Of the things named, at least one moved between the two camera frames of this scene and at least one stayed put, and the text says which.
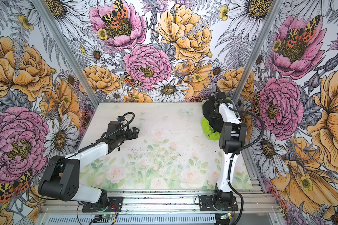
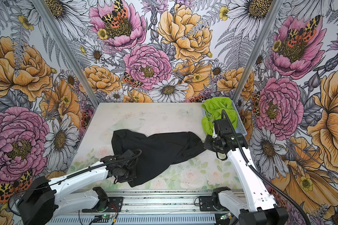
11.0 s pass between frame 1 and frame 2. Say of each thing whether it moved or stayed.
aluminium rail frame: stayed
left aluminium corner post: stayed
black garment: moved
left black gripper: moved
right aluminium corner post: stayed
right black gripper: moved
